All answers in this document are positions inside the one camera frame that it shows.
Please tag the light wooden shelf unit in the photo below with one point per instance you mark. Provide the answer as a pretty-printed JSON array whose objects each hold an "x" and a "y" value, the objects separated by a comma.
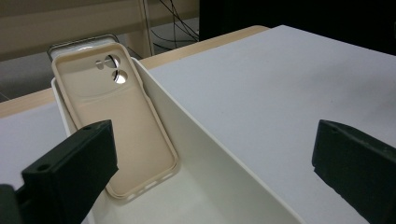
[{"x": 62, "y": 25}]

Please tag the light wooden table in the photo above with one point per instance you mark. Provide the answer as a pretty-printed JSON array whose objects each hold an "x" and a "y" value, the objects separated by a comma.
[{"x": 186, "y": 51}]

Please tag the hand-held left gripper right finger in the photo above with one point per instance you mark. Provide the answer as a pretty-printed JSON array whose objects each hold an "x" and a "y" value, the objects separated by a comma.
[{"x": 355, "y": 168}]

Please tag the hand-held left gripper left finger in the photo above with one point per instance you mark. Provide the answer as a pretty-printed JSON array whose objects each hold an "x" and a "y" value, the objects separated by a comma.
[{"x": 68, "y": 174}]

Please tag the black curtain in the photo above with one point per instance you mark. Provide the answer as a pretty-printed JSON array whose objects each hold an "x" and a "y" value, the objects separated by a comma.
[{"x": 295, "y": 18}]

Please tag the beige phone case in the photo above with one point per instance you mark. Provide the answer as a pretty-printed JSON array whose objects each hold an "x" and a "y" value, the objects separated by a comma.
[{"x": 124, "y": 124}]

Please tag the white plastic storage box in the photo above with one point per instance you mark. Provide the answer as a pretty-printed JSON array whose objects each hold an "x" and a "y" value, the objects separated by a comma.
[{"x": 199, "y": 149}]

